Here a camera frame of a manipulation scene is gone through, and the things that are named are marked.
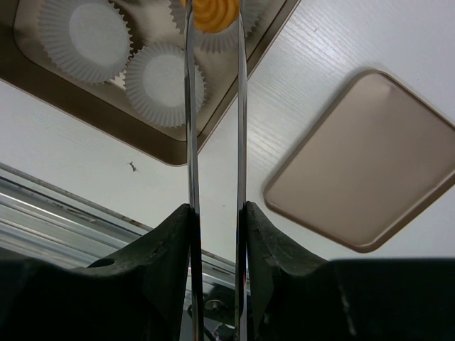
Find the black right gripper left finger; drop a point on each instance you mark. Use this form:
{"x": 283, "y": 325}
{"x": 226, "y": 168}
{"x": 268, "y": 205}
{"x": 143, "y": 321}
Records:
{"x": 135, "y": 293}

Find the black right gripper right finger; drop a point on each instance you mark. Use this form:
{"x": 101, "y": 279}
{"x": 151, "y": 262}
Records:
{"x": 297, "y": 295}

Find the metal tongs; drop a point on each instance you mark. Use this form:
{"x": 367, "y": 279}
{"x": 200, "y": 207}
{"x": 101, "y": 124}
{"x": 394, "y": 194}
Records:
{"x": 193, "y": 179}

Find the orange swirl cookie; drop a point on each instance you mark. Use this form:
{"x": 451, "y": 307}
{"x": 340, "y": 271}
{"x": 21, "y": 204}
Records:
{"x": 214, "y": 16}

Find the gold tin lid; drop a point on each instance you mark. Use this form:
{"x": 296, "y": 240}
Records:
{"x": 375, "y": 159}

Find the white paper cupcake liner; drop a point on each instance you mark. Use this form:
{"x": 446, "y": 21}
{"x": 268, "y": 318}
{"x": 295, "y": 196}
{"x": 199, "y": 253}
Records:
{"x": 154, "y": 84}
{"x": 224, "y": 40}
{"x": 87, "y": 40}

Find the gold square tin box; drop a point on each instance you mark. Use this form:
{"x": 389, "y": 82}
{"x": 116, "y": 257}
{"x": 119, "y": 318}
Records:
{"x": 25, "y": 65}

